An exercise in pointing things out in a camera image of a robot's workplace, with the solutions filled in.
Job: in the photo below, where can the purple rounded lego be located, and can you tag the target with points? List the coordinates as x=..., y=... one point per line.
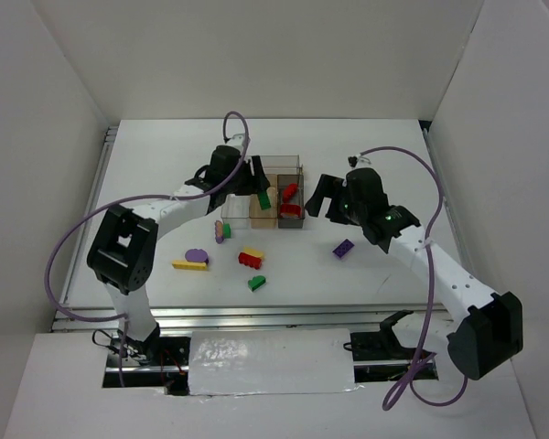
x=197, y=256

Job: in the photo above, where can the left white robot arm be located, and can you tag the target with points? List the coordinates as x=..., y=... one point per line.
x=123, y=251

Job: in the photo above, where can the yellow lego brick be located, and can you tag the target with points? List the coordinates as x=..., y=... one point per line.
x=253, y=252

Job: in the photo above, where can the tan translucent container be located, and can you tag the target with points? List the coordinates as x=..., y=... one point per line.
x=265, y=218

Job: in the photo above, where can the green rectangular lego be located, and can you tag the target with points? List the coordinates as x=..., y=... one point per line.
x=264, y=200

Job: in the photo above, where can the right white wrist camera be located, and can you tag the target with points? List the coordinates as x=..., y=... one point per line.
x=359, y=161

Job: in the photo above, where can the red green lego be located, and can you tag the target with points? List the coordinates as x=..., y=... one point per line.
x=290, y=211

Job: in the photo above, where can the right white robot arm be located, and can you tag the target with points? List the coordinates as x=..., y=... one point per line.
x=489, y=327

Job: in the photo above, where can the red rounded lego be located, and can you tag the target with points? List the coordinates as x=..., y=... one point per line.
x=289, y=192

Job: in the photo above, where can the long yellow lego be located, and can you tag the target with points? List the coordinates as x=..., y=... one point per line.
x=186, y=265

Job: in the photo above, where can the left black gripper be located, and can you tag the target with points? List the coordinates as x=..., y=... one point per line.
x=249, y=175

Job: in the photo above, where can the small clear container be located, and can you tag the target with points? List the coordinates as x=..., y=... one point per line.
x=236, y=212

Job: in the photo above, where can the small green lego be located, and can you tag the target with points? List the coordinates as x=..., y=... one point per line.
x=226, y=231

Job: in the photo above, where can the purple tan flower lego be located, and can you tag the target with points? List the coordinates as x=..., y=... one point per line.
x=218, y=232

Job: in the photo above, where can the green rounded lego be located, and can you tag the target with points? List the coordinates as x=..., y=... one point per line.
x=256, y=282

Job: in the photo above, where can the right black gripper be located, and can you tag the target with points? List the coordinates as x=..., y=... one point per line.
x=337, y=197

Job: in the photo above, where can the left aluminium rail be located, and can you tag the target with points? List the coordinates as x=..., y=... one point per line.
x=107, y=146

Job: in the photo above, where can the aluminium rail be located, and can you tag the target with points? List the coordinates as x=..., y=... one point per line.
x=185, y=319
x=107, y=146

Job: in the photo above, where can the aluminium front rail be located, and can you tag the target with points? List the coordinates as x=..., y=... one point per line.
x=185, y=319

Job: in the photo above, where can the long clear container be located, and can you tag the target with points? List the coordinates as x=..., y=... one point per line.
x=283, y=170

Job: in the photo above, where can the purple rectangular lego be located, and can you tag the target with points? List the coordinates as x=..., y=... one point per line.
x=343, y=249

